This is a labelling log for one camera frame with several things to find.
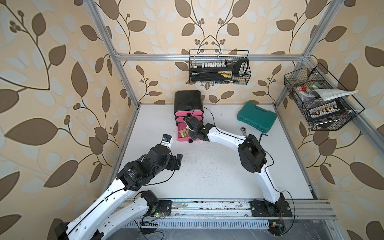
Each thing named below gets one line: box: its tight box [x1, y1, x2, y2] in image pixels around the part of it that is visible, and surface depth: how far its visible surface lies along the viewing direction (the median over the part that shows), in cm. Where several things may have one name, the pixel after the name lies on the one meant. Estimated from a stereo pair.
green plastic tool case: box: [237, 101, 278, 134], surface depth 111 cm
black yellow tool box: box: [189, 66, 235, 82], surface depth 86 cm
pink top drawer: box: [175, 110, 203, 117], surface depth 98 cm
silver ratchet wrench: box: [240, 127, 247, 137], surface depth 107 cm
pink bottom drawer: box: [177, 122, 193, 142], surface depth 101 cm
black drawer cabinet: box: [174, 90, 204, 112], surface depth 104 cm
